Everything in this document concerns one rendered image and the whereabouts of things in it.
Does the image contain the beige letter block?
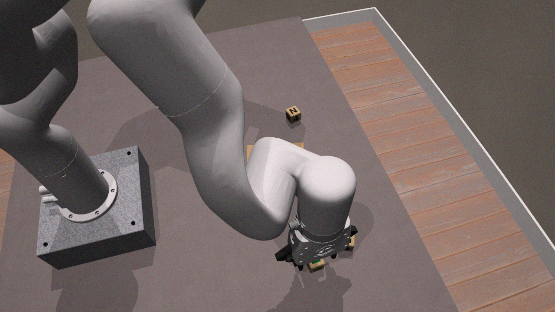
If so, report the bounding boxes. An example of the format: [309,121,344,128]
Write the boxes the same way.
[286,106,301,124]
[307,259,325,273]
[344,235,355,252]

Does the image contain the tan flat mat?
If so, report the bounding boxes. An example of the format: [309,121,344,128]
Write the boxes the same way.
[247,143,304,161]

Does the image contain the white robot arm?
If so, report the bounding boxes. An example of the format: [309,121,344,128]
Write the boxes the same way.
[0,0,356,243]

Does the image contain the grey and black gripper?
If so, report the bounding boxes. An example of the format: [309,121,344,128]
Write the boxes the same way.
[275,217,358,271]

